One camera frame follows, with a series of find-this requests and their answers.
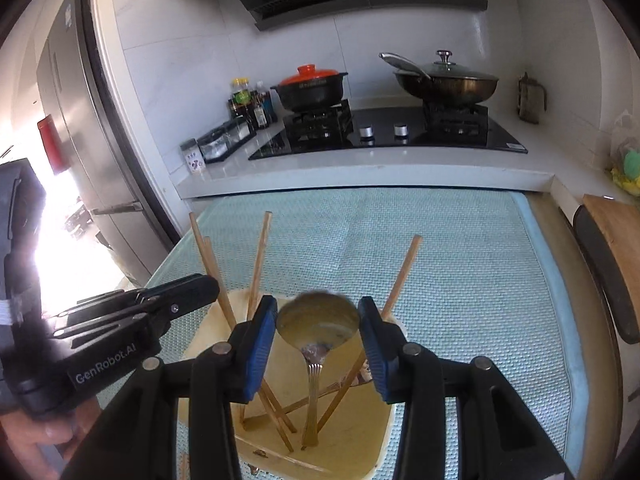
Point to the steel spoon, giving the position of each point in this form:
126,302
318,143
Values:
320,325

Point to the dark sauce bottle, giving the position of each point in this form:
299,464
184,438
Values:
260,110

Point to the black curved pad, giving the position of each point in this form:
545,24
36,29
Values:
605,280

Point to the clear condiment box set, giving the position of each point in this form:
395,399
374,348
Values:
225,142

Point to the wooden cutting board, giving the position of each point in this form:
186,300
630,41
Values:
617,240

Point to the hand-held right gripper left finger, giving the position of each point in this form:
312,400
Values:
260,350

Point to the light blue woven mat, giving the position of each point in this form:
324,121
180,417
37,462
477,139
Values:
450,285

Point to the yellow cap sauce bottle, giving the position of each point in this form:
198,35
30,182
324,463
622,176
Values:
241,97

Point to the cream ribbed utensil holder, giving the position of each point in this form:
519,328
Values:
350,435

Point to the red pot lid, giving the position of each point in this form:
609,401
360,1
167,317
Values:
307,76

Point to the black glass gas stove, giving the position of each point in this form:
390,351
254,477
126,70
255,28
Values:
390,135

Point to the green yellow plastic bag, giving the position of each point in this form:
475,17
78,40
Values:
627,165

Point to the glass wok lid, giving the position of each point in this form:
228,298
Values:
450,69

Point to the bunch of wooden chopsticks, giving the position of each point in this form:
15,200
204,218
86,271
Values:
259,260

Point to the grey steel refrigerator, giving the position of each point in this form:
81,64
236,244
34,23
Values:
75,110

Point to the person's left hand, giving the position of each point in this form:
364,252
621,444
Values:
55,430

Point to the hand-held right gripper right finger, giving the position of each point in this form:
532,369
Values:
374,345

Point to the black clay pot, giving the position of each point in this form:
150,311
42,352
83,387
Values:
310,95

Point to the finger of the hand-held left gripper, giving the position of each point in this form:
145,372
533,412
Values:
165,312
190,287

